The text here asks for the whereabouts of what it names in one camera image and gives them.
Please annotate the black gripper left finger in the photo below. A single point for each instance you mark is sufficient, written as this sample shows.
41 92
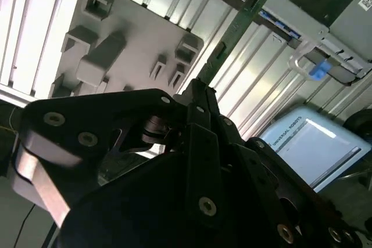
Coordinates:
87 120

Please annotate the green RAM stick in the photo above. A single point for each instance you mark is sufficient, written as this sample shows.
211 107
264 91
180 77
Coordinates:
236 27

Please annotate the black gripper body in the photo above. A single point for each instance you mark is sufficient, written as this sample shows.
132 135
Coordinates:
130 219

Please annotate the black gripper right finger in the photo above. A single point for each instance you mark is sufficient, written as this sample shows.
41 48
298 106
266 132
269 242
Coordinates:
261 172

